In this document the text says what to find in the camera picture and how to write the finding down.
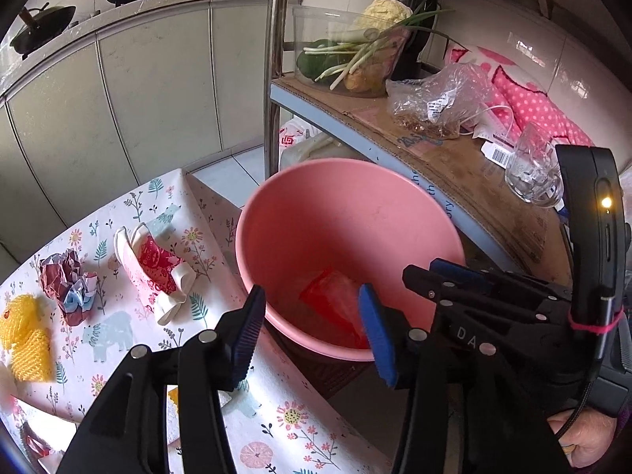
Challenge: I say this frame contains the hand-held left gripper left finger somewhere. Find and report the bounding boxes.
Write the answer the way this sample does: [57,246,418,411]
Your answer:
[56,284,267,474]

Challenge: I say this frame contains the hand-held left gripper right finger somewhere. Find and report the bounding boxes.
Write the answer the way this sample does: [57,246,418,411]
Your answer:
[358,284,574,474]

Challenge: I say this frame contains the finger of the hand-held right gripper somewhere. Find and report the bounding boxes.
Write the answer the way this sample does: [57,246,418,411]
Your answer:
[402,265,571,344]
[429,258,574,302]

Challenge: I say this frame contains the pink plastic basin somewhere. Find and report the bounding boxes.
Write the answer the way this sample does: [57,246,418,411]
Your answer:
[235,158,467,362]

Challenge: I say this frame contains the person's right hand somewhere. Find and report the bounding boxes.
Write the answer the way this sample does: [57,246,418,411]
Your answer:
[547,395,624,470]

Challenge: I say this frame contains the red plastic wrapper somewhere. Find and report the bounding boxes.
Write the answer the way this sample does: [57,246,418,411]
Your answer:
[299,269,371,349]

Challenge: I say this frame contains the clear glass cup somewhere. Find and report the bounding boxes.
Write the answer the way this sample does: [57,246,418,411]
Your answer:
[504,122,564,208]

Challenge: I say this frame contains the pink rubber band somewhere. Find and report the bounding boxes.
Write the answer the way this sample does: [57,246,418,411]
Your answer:
[568,307,624,333]

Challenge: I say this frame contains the brown cardboard sheet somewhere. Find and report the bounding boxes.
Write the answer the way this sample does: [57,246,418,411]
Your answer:
[274,76,574,287]

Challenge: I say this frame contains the white red crumpled wrapper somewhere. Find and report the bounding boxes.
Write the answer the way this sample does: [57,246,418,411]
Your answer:
[113,222,198,327]

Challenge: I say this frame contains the white and yellow packet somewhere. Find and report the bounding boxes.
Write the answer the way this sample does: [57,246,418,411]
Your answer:
[165,385,234,448]

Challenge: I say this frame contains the white packet with barcode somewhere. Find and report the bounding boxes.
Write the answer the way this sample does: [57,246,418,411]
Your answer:
[471,109,524,165]

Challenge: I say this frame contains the floral printed tablecloth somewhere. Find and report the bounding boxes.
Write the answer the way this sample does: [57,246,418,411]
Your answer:
[0,168,391,474]

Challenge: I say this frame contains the pink polka dot cloth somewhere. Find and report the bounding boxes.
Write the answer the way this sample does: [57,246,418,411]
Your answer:
[444,42,593,146]

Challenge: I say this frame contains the clear plastic bag with seeds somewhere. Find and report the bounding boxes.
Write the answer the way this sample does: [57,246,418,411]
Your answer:
[385,63,495,140]

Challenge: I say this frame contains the crumpled maroon paper ball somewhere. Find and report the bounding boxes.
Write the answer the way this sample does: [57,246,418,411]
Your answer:
[39,249,100,327]

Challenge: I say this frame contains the white bag with red print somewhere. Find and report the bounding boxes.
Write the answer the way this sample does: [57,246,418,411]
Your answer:
[279,121,317,149]

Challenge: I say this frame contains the ginger root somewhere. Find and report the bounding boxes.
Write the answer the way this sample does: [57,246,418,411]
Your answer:
[343,54,396,94]

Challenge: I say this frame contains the grey metal shelf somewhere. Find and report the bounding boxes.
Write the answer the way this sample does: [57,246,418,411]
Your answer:
[269,81,519,272]

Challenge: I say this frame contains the black blender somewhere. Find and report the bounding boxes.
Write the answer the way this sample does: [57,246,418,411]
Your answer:
[378,0,442,82]

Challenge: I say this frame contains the yellow foam fruit net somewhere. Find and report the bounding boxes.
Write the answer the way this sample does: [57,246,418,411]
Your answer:
[0,293,54,382]

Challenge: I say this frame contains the clear container with vegetables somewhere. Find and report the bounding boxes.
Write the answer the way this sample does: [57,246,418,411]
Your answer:
[302,7,455,90]

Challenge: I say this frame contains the small red foil wrapper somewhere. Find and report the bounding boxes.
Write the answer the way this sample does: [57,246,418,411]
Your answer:
[20,432,53,457]

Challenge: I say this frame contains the green pepper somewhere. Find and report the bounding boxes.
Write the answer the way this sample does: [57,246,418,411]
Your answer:
[296,39,346,82]

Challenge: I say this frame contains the grey kitchen cabinet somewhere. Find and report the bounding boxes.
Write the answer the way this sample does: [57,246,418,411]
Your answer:
[0,0,307,258]

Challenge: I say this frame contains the metal shelf pole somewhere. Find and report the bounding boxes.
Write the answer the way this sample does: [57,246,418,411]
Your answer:
[264,0,292,179]

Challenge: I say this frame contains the cauliflower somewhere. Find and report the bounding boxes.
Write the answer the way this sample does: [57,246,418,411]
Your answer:
[352,0,413,30]

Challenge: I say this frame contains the clear plastic container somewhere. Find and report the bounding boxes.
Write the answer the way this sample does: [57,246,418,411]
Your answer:
[293,5,413,98]

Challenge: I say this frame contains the black lidded wok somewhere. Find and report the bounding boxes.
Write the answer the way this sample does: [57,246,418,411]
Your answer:
[11,4,77,60]

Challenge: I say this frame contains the black braided cable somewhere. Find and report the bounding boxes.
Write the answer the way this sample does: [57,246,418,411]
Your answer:
[555,296,615,440]

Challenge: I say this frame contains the white cable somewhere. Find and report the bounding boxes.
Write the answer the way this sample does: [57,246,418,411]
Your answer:
[457,103,517,141]

